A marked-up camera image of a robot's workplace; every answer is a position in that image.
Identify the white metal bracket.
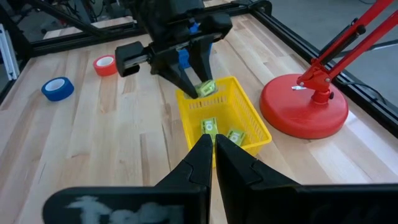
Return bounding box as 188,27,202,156
0,24,19,81

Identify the blue tape roll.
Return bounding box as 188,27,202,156
40,77,75,102

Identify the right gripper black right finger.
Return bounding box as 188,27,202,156
215,134,398,224

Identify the red tape roll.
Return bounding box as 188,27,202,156
93,54,118,77

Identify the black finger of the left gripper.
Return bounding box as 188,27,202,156
157,51,200,100
188,37,215,82

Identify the yellow plastic basket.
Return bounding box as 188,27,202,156
175,76,273,169

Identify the red desk lamp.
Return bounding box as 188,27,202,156
259,0,398,140

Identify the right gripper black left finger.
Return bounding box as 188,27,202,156
42,133,215,224

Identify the black lamp cable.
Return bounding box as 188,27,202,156
337,80,388,105

